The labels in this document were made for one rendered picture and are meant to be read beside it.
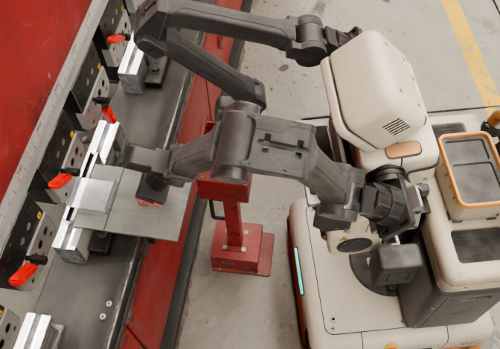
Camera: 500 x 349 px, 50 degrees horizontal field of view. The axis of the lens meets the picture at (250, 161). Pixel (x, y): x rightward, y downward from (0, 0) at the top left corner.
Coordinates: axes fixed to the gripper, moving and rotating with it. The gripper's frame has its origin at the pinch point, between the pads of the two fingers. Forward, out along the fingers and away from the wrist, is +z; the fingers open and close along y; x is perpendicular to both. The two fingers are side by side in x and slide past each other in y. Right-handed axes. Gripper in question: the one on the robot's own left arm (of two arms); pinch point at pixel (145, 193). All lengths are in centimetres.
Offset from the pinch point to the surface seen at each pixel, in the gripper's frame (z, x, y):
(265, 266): 76, 74, -25
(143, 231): 2.4, 2.6, 8.5
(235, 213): 45, 43, -27
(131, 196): 5.0, -2.1, -0.5
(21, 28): -35, -36, -4
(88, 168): 12.5, -13.5, -7.4
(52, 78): -22.4, -28.9, -5.8
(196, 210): 89, 43, -45
